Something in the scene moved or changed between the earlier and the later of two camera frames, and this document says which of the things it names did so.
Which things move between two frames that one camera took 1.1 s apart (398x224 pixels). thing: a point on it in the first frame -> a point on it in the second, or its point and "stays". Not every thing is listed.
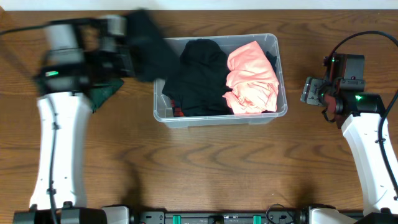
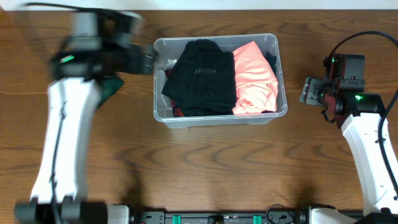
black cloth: x=153 y=58 -> x=208 y=83
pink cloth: x=253 y=80 stays
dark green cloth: x=102 y=91 stays
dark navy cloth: x=272 y=60 stays
